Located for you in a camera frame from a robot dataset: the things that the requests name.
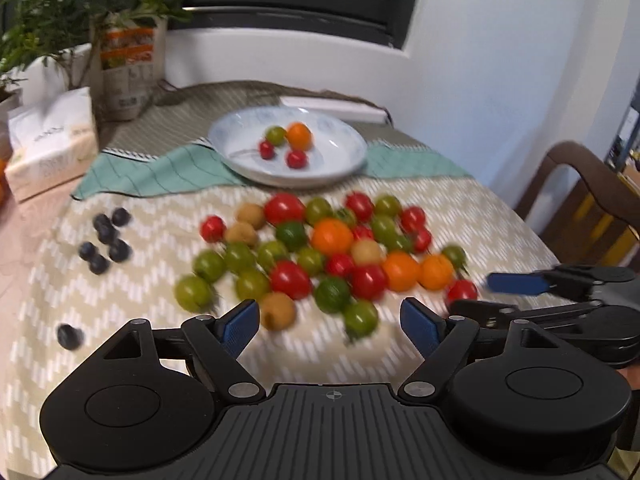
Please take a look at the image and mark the orange mandarin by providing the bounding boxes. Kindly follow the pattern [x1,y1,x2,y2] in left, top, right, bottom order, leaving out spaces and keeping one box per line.
[285,122,314,152]

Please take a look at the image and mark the teal checked cloth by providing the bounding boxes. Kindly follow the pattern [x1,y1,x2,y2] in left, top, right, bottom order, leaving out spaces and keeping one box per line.
[72,139,469,200]

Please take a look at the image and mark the red textured strawberry fruit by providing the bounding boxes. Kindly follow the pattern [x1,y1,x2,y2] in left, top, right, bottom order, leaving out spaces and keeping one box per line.
[285,150,308,170]

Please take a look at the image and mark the olive checked cloth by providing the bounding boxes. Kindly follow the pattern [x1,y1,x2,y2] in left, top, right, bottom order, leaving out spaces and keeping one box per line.
[102,79,426,158]

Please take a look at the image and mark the green lime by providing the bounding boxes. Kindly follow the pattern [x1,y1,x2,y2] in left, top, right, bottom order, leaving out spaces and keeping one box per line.
[312,276,352,314]

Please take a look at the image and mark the tissue pack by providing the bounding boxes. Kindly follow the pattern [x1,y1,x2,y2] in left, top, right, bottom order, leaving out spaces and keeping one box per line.
[4,87,99,203]

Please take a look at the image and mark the printed paper bag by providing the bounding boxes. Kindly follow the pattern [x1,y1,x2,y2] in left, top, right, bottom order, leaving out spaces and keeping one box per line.
[98,18,167,122]

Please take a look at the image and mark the potted green plant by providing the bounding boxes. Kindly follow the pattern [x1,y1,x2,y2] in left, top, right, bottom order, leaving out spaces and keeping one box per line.
[1,0,188,103]

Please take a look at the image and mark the green tomato front left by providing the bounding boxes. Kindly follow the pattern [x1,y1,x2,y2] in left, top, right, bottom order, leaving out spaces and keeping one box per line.
[174,274,217,314]

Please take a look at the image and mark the beige chevron tablecloth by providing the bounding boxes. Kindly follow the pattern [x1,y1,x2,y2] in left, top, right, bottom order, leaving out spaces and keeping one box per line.
[1,177,556,479]

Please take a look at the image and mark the large red tomato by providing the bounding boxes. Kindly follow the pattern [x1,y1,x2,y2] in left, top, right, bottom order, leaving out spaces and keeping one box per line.
[445,280,478,306]

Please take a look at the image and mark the brown longan fruit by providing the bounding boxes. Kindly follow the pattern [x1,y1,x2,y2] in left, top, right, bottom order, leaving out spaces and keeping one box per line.
[258,292,297,332]

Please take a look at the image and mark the lone blueberry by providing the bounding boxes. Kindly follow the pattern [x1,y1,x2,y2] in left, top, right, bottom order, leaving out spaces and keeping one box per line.
[56,324,84,351]

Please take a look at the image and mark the green tomato in bowl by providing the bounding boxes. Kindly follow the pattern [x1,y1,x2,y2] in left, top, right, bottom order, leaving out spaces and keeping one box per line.
[265,126,286,148]

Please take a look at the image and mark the white blue porcelain bowl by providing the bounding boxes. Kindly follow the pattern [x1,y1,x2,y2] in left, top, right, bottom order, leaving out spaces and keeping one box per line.
[208,106,367,188]

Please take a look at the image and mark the small red cherry tomato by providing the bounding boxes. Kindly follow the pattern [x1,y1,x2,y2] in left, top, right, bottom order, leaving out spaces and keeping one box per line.
[238,140,276,160]

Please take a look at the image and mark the wooden chair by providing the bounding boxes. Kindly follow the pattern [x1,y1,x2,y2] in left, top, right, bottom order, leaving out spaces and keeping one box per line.
[515,141,639,272]

